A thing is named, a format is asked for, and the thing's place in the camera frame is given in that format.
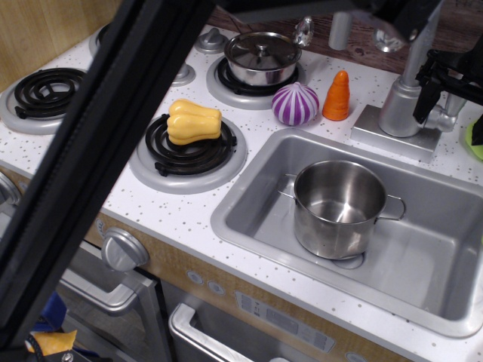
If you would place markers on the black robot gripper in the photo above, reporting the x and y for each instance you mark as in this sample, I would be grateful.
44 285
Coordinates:
459 74

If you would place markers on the silver faucet lever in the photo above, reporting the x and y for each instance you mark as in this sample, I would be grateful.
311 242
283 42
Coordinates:
444 118

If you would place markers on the clear faucet knob right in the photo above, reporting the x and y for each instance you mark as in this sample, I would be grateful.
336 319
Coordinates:
386 43

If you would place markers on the clear faucet knob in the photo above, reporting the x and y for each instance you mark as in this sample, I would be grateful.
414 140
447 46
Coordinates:
386 43
303 32

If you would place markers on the silver toy faucet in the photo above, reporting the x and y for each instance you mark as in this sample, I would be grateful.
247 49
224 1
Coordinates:
392 127

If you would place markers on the orange toy carrot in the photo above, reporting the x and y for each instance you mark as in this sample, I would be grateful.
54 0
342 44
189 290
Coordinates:
336 106

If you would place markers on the clear faucet knob left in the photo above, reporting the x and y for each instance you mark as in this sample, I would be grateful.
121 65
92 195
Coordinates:
303 32

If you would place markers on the purple striped toy onion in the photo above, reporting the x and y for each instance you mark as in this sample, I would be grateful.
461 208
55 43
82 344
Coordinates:
295 104

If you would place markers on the steel pot in sink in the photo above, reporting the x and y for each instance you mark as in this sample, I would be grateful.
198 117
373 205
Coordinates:
337 205

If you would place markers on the grey toy sink basin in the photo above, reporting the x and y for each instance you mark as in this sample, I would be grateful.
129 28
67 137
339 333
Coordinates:
402 238

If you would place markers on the lidded steel pot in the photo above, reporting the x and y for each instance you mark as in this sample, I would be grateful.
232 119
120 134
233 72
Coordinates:
262 58

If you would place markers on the rear right black burner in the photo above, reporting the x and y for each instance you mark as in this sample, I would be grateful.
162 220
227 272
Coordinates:
224 87

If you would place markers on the black burner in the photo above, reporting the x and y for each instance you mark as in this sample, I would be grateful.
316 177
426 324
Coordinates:
224 87
37 103
194 168

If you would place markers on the silver knob rear counter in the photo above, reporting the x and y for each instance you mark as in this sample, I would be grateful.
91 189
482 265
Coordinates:
211 42

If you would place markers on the silver knob counter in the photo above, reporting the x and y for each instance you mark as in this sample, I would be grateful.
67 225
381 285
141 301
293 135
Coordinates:
185 75
211 42

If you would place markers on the silver knob middle counter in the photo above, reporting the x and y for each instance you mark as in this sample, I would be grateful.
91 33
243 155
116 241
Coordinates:
185 75

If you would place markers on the yellow toy butternut squash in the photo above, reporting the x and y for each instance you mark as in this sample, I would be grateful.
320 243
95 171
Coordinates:
189 122

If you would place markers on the front right black burner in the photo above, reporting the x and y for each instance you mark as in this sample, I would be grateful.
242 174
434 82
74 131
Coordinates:
194 168

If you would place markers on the grey control panel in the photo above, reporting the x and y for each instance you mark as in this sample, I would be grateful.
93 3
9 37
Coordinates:
284 322

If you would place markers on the silver stove knob front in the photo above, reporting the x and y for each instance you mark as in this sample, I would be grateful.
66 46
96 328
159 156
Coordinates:
121 251

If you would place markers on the front left black burner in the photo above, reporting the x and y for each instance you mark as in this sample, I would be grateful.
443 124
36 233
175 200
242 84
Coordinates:
37 103

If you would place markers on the silver knob far left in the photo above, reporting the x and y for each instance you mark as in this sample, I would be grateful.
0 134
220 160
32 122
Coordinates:
10 194

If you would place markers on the yellow and blue cloth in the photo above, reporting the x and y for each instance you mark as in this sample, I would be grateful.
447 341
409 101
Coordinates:
46 338

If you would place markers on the silver dishwasher door handle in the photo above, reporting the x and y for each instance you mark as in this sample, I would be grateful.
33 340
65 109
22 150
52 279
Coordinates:
212 335

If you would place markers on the silver oven door handle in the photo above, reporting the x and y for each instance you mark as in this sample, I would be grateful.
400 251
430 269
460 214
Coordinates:
122 298

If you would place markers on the black metal frame bar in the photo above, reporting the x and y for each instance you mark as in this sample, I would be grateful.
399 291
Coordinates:
145 46

